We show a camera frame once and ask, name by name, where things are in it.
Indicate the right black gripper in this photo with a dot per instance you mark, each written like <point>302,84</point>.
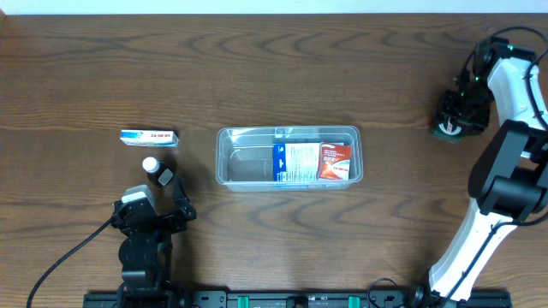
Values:
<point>461,118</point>

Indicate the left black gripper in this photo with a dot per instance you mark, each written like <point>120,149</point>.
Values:
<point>186,211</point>

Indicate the green box round label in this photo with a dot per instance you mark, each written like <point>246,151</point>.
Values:
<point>446,131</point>

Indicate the long blue white box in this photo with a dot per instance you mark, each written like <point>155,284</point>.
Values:
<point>295,162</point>

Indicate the red medicine box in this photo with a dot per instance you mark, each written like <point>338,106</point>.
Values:
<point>334,161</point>

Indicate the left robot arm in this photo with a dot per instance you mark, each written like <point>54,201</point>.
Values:
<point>146,253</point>

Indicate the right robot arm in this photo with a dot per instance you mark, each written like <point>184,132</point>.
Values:
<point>508,183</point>

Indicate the clear plastic container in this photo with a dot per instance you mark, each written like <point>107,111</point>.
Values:
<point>244,156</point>

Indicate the brown bottle white cap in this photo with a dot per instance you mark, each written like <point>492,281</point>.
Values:
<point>158,172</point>

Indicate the white blue Panadol box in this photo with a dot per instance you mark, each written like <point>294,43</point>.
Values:
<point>149,138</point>

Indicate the black mounting rail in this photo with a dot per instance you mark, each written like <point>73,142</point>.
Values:
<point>222,299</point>

